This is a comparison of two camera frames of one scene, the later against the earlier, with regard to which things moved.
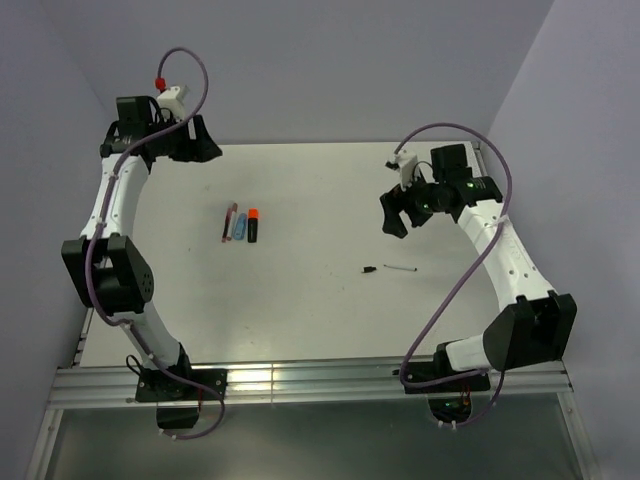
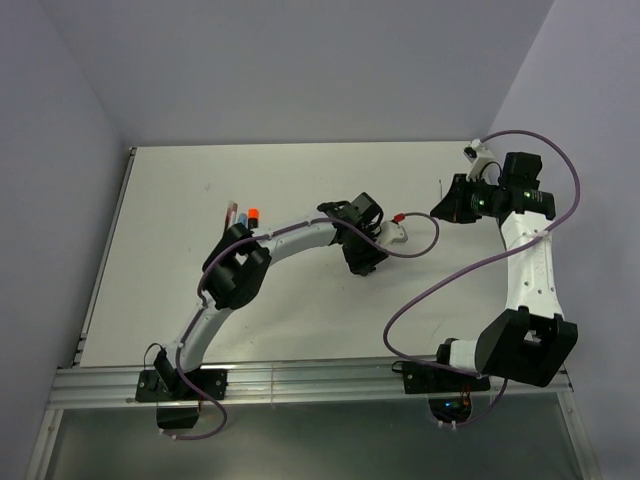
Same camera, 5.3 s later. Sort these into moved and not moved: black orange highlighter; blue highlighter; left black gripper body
Moved: left black gripper body
Not moved: blue highlighter; black orange highlighter
